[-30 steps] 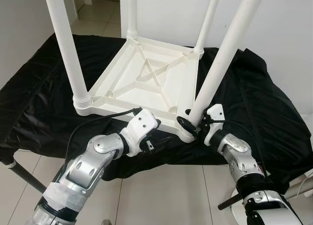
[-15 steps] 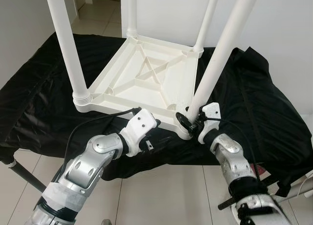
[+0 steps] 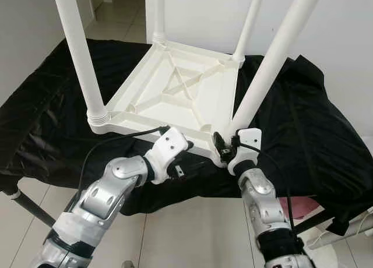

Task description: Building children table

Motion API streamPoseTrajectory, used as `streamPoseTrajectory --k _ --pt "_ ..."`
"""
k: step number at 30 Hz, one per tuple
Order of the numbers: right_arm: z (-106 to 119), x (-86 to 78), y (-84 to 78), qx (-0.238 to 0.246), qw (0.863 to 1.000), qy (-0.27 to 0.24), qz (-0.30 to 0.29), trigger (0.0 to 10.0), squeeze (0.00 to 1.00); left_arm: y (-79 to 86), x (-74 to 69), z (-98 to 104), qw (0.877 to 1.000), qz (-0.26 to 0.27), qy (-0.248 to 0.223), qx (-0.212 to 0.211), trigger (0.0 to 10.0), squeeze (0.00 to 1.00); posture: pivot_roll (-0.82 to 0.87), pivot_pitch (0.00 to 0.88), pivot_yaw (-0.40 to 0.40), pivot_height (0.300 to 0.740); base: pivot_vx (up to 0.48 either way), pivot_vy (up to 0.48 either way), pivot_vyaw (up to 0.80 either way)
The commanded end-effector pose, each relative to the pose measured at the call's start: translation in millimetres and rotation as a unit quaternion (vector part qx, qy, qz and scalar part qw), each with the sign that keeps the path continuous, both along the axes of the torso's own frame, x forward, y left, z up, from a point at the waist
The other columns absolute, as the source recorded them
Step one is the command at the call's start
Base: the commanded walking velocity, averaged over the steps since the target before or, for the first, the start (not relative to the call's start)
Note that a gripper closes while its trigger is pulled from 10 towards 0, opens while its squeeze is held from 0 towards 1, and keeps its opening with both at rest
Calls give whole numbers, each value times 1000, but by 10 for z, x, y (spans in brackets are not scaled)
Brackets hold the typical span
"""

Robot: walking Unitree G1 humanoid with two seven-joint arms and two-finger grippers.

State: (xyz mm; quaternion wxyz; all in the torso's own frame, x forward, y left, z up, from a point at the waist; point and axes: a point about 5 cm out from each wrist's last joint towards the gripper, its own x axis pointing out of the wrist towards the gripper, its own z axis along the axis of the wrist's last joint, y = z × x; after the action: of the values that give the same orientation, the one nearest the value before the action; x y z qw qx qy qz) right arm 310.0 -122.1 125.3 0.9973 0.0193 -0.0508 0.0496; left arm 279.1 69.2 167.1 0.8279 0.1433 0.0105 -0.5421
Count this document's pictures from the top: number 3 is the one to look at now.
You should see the black cloth cover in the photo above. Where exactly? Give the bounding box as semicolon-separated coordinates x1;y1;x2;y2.
0;38;373;221

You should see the white plastic table leg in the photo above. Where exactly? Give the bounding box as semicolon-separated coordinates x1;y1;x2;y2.
52;0;112;126
230;0;326;136
232;0;266;65
150;0;167;47

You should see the white metal pole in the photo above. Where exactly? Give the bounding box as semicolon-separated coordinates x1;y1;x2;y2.
306;210;373;249

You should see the pink cushioned seat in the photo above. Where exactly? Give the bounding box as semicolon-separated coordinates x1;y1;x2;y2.
280;195;319;220

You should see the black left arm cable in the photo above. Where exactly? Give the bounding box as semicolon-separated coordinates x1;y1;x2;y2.
76;125;170;211

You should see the white plastic table top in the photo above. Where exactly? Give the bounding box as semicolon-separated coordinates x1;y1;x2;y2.
87;41;246;167

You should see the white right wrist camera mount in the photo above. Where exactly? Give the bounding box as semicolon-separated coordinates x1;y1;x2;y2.
227;128;262;177

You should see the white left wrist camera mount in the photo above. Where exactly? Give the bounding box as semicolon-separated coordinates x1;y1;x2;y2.
143;126;191;185

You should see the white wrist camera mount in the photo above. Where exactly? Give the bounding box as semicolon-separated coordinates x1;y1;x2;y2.
143;126;191;185
227;128;262;177

